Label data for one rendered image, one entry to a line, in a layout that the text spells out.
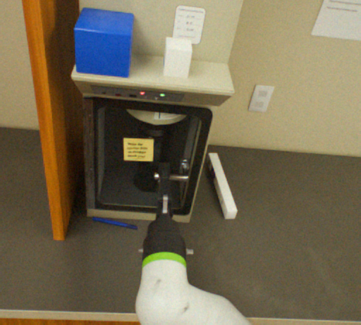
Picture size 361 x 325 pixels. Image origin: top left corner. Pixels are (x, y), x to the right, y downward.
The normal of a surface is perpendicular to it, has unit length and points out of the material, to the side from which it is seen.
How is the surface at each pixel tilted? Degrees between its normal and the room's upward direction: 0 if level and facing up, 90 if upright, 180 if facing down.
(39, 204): 0
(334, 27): 90
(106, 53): 90
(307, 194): 0
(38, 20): 90
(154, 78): 0
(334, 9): 90
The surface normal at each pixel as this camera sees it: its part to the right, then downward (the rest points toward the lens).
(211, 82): 0.14, -0.75
